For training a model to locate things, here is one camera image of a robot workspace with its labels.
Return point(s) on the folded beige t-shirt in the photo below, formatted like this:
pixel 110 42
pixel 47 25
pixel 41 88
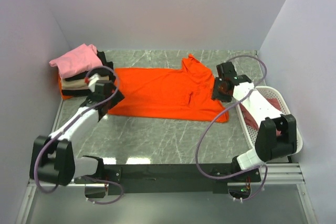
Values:
pixel 78 84

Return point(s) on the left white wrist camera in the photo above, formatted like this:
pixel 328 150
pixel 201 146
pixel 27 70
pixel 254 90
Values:
pixel 91 81

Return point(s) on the orange t-shirt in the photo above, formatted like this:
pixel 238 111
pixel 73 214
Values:
pixel 61 88
pixel 180 94

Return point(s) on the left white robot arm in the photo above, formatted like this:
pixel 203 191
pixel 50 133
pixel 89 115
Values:
pixel 53 160

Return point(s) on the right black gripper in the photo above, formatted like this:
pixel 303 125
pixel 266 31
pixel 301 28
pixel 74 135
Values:
pixel 218 91

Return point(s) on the white perforated laundry basket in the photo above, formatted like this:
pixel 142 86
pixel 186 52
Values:
pixel 270 94

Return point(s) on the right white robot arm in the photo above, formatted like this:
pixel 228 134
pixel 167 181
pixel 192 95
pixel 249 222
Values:
pixel 276 131

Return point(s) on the dusty red t-shirt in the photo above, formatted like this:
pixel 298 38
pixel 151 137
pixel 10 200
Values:
pixel 271 111

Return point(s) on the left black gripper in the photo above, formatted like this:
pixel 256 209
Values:
pixel 113 98

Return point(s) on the folded orange t-shirt bottom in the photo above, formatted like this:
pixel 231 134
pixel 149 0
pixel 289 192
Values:
pixel 61 88

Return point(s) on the folded pink t-shirt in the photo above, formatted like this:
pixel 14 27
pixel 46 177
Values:
pixel 76 61

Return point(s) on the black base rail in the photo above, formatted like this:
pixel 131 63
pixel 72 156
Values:
pixel 169 178

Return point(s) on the aluminium frame rail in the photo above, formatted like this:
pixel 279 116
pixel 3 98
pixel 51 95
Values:
pixel 284 174

